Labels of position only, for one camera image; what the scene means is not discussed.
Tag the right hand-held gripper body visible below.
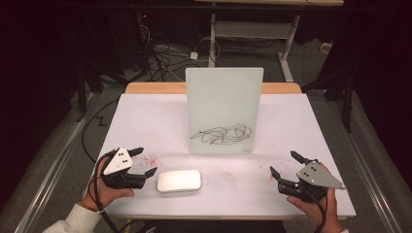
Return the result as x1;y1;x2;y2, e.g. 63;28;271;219
277;157;347;204

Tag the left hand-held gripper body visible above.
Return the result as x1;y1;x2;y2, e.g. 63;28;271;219
100;147;148;190

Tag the white board eraser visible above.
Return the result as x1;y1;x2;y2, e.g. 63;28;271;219
156;169;202;194

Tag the small whiteboard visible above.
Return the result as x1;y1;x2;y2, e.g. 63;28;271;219
185;66;264;155

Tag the person's left hand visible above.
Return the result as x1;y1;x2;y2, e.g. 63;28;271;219
80;156;136;212

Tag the person's right hand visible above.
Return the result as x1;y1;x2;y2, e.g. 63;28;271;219
286;161;345;233

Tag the white table cover sheet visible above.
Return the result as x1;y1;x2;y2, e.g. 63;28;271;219
78;92;358;218

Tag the black stand leg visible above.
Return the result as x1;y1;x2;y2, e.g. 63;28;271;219
342;72;355;134
75;62;87;123

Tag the person's dark clothing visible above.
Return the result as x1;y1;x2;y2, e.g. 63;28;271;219
129;219;288;233

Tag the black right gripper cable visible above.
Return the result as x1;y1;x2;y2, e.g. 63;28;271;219
302;187;328;233

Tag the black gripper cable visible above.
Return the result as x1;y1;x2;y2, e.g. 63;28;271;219
302;187;328;233
86;150;122;233

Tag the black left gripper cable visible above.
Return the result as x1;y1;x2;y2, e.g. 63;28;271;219
86;150;122;233

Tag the black floor cable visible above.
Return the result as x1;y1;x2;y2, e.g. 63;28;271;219
81;96;121;163

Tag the aluminium floor rail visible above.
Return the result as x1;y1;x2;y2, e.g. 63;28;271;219
325;96;404;233
14;92;102;233

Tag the tangle of floor cables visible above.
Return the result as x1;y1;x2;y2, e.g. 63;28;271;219
137;22;203;83

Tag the white metal desk frame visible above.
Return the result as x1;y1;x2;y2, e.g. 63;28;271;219
193;0;345;83

